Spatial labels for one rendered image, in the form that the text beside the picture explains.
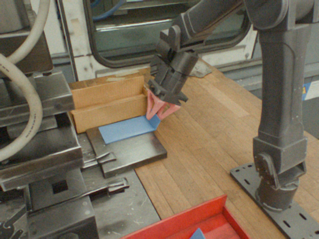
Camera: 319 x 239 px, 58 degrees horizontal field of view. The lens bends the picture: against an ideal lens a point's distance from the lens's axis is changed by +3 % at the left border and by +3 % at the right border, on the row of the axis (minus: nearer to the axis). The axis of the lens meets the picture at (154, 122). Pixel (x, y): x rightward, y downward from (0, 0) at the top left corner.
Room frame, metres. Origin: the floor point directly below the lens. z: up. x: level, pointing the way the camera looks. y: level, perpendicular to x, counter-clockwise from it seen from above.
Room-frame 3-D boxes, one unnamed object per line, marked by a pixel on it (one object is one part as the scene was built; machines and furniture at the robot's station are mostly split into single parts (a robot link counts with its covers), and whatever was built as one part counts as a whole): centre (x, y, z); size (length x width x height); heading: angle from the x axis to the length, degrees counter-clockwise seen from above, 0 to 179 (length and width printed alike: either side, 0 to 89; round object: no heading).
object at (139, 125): (0.58, 0.07, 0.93); 0.15 x 0.07 x 0.03; 114
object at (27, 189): (0.31, 0.22, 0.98); 0.07 x 0.01 x 0.03; 25
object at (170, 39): (0.68, -0.05, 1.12); 0.12 x 0.09 x 0.12; 31
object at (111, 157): (0.40, 0.12, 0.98); 0.07 x 0.02 x 0.01; 115
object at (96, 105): (0.69, 0.13, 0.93); 0.25 x 0.13 x 0.08; 115
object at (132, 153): (0.54, 0.08, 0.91); 0.17 x 0.16 x 0.02; 25
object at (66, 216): (0.35, 0.19, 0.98); 0.20 x 0.10 x 0.01; 25
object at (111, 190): (0.33, 0.08, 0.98); 0.07 x 0.02 x 0.01; 115
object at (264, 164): (0.38, -0.24, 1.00); 0.09 x 0.06 x 0.06; 121
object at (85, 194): (0.30, 0.15, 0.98); 0.13 x 0.01 x 0.03; 115
